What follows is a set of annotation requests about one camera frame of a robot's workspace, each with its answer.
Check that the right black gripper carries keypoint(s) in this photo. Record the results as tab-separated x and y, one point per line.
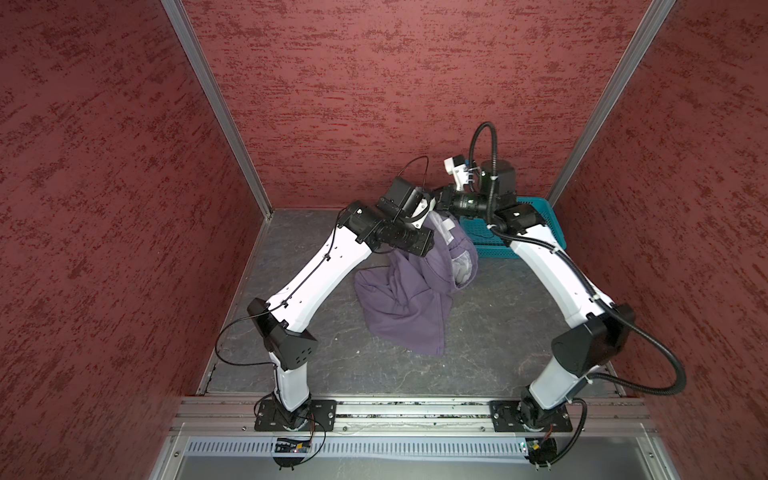
445	199

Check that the connector board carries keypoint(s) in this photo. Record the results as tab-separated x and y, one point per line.
541	453
290	446

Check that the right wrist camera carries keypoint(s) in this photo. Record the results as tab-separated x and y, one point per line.
459	168

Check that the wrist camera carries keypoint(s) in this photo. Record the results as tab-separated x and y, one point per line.
399	192
459	168

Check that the aluminium corner post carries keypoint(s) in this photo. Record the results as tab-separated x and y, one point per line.
645	33
193	50

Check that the purple trousers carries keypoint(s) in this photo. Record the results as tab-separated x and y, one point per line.
408	302

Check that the white slotted cable duct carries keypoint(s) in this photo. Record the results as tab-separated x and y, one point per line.
451	448

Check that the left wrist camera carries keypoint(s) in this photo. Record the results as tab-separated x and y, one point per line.
399	192

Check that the aluminium front rail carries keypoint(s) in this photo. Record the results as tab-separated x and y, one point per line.
416	416

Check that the right connector board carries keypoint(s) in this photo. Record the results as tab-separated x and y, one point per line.
541	453

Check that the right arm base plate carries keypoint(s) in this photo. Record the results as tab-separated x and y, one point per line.
526	416

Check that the left aluminium corner post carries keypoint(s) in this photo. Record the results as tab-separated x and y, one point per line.
193	50

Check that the left connector board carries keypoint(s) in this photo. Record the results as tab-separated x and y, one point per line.
290	446

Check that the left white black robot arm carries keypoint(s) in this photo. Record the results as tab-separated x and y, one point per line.
283	320

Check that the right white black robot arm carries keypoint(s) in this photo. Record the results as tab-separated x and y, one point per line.
597	328

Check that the right aluminium corner post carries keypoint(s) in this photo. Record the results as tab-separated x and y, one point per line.
645	33

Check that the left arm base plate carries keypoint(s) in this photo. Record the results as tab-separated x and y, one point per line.
311	416

